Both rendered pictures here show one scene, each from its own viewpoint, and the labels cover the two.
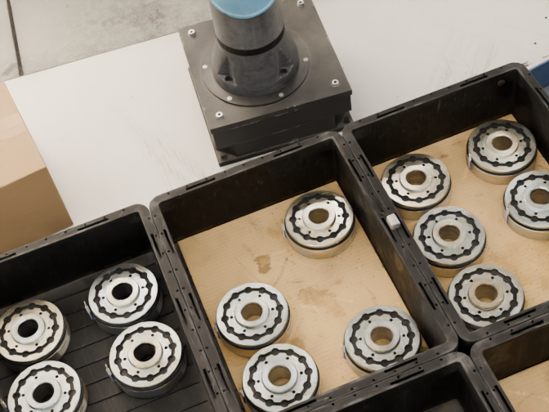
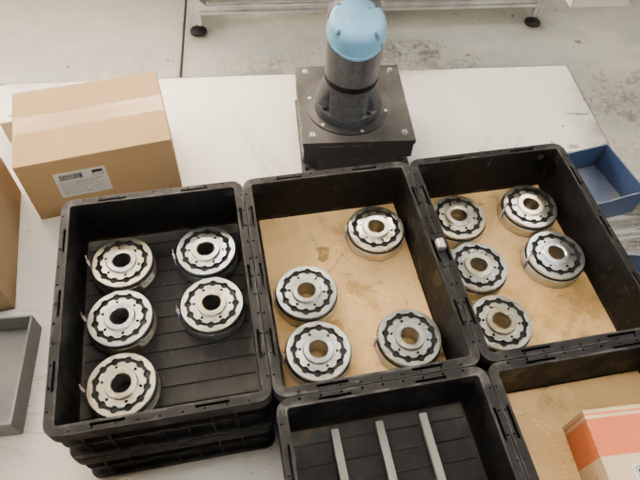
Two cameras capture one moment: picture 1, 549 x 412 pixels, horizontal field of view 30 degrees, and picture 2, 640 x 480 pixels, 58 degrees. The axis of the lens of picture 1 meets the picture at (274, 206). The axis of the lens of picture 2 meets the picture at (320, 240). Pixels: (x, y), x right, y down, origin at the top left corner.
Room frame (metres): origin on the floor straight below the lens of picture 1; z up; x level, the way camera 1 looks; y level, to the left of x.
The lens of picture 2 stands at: (0.25, 0.05, 1.69)
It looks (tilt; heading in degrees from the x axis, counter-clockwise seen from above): 54 degrees down; 359
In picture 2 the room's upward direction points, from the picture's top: 3 degrees clockwise
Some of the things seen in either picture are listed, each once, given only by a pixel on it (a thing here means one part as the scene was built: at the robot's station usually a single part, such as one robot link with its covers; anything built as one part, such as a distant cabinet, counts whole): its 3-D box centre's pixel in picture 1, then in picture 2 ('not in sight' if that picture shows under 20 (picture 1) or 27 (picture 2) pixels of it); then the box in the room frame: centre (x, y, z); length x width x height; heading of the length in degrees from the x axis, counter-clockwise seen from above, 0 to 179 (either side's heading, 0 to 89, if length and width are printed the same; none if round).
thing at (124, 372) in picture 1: (145, 354); (211, 304); (0.71, 0.21, 0.86); 0.10 x 0.10 x 0.01
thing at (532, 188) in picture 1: (540, 197); (556, 252); (0.84, -0.38, 0.86); 0.05 x 0.05 x 0.01
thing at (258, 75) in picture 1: (252, 45); (349, 88); (1.27, -0.02, 0.85); 0.15 x 0.15 x 0.10
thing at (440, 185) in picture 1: (416, 180); (457, 216); (0.91, -0.21, 0.86); 0.10 x 0.10 x 0.01
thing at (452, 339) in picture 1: (294, 272); (350, 266); (0.76, -0.01, 0.92); 0.40 x 0.30 x 0.02; 12
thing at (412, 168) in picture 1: (416, 178); (458, 215); (0.91, -0.21, 0.86); 0.05 x 0.05 x 0.01
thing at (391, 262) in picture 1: (297, 292); (347, 283); (0.76, -0.01, 0.87); 0.40 x 0.30 x 0.11; 12
